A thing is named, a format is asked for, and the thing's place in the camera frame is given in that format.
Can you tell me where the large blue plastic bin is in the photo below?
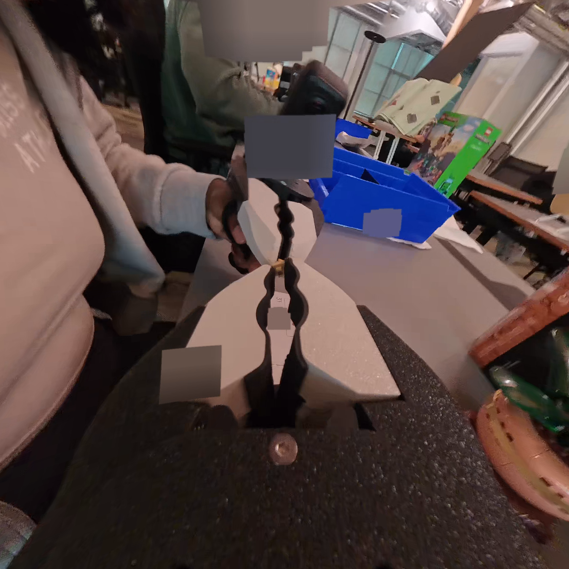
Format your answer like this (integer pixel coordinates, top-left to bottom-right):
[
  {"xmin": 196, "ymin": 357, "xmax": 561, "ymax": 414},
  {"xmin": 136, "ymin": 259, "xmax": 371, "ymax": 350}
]
[{"xmin": 310, "ymin": 144, "xmax": 461, "ymax": 244}]

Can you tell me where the green toy set box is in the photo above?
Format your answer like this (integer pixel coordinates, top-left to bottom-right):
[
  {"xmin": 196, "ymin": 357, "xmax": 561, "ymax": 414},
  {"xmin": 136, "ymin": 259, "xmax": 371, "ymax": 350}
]
[{"xmin": 408, "ymin": 111, "xmax": 502, "ymax": 199}]

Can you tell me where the white paper sheet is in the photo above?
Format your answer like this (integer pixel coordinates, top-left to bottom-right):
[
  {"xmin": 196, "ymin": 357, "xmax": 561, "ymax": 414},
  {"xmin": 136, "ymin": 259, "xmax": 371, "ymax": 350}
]
[{"xmin": 386, "ymin": 215, "xmax": 484, "ymax": 255}]

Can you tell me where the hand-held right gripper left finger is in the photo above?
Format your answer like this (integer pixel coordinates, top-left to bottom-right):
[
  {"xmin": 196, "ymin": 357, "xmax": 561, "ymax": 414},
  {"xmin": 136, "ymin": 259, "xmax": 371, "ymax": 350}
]
[{"xmin": 187, "ymin": 264, "xmax": 276, "ymax": 424}]

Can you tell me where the person's left hand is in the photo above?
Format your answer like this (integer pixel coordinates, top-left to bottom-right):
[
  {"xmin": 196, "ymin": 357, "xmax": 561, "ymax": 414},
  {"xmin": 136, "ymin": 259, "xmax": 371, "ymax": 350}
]
[{"xmin": 206, "ymin": 177, "xmax": 259, "ymax": 274}]

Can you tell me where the person's torso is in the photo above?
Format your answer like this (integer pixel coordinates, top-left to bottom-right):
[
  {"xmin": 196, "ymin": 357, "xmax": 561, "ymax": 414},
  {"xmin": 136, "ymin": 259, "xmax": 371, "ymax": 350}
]
[{"xmin": 0, "ymin": 0, "xmax": 166, "ymax": 472}]

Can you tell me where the person's left forearm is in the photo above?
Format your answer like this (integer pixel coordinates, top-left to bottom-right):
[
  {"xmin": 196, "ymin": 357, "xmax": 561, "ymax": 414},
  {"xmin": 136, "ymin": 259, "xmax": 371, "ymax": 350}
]
[{"xmin": 76, "ymin": 76, "xmax": 224, "ymax": 242}]

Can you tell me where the brown toy brick model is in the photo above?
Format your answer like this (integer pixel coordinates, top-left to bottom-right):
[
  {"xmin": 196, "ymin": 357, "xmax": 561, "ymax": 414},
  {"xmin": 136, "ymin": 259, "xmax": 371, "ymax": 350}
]
[{"xmin": 468, "ymin": 269, "xmax": 569, "ymax": 522}]

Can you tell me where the pale green patterned cloth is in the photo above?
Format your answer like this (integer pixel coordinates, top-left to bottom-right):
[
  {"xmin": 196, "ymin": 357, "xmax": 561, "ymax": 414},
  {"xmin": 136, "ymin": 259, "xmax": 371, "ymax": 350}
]
[{"xmin": 375, "ymin": 79, "xmax": 463, "ymax": 135}]

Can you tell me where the dark brown board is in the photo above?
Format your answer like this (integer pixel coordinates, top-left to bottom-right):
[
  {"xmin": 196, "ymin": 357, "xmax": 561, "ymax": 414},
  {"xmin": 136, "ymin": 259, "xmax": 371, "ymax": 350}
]
[{"xmin": 417, "ymin": 1, "xmax": 535, "ymax": 84}]

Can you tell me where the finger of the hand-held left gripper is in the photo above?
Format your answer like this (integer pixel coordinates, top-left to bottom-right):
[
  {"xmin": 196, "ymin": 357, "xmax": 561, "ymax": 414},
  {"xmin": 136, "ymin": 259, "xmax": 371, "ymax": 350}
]
[
  {"xmin": 284, "ymin": 201, "xmax": 324, "ymax": 263},
  {"xmin": 237, "ymin": 178, "xmax": 286, "ymax": 266}
]

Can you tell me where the wooden table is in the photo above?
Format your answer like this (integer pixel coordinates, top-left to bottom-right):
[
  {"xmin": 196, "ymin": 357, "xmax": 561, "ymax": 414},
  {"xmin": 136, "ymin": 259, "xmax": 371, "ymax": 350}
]
[{"xmin": 461, "ymin": 171, "xmax": 569, "ymax": 269}]

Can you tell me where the small blue plastic bin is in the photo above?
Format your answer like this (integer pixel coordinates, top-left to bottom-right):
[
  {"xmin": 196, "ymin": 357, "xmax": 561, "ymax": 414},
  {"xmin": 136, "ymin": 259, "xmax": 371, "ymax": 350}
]
[{"xmin": 334, "ymin": 118, "xmax": 373, "ymax": 139}]

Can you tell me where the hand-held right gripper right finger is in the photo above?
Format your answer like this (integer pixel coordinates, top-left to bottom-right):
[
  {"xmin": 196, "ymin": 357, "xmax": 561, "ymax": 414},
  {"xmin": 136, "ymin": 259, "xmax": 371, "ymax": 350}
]
[{"xmin": 279, "ymin": 258, "xmax": 402, "ymax": 419}]

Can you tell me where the black floor lamp pole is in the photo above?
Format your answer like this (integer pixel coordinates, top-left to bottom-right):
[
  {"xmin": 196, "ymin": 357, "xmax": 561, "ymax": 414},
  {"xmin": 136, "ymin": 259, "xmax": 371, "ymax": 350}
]
[{"xmin": 355, "ymin": 30, "xmax": 387, "ymax": 117}]

